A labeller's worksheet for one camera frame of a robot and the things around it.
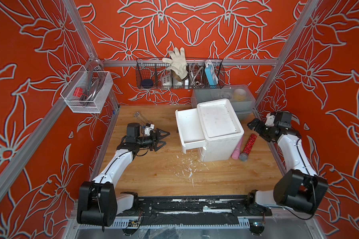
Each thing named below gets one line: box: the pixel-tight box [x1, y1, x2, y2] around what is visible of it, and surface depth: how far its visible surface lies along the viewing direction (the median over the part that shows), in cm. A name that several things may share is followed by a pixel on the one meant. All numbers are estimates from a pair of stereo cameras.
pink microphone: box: [231, 134, 244, 160], surface depth 90 cm
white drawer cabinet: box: [196, 98, 245, 162], surface depth 81 cm
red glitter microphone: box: [239, 133, 258, 162], surface depth 94 cm
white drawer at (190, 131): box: [175, 108, 206, 154], surface depth 89 cm
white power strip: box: [161, 75, 173, 86], surface depth 96 cm
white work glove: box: [162, 47, 189, 82], surface depth 91 cm
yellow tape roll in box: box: [233, 88, 247, 102], surface depth 103 cm
